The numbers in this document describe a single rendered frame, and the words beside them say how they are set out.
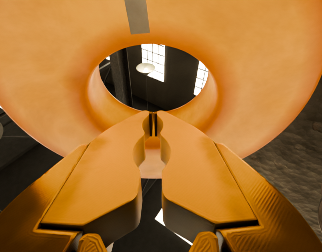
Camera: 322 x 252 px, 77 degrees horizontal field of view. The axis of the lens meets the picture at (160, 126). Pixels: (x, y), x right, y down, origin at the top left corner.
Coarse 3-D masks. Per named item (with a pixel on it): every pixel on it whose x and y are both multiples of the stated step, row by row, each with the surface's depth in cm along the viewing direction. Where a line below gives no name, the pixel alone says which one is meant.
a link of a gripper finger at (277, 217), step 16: (224, 144) 9; (224, 160) 8; (240, 160) 8; (240, 176) 7; (256, 176) 7; (256, 192) 7; (272, 192) 7; (256, 208) 6; (272, 208) 6; (288, 208) 6; (256, 224) 6; (272, 224) 6; (288, 224) 6; (304, 224) 6; (224, 240) 5; (240, 240) 5; (256, 240) 5; (272, 240) 5; (288, 240) 5; (304, 240) 5
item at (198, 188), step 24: (168, 120) 11; (168, 144) 9; (192, 144) 9; (168, 168) 8; (192, 168) 8; (216, 168) 8; (168, 192) 7; (192, 192) 7; (216, 192) 7; (240, 192) 7; (168, 216) 7; (192, 216) 6; (216, 216) 6; (240, 216) 6; (192, 240) 7
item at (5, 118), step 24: (0, 120) 933; (0, 144) 839; (24, 144) 842; (0, 168) 750; (24, 168) 765; (48, 168) 766; (0, 192) 699; (144, 192) 690; (144, 216) 653; (120, 240) 604; (144, 240) 605; (168, 240) 606
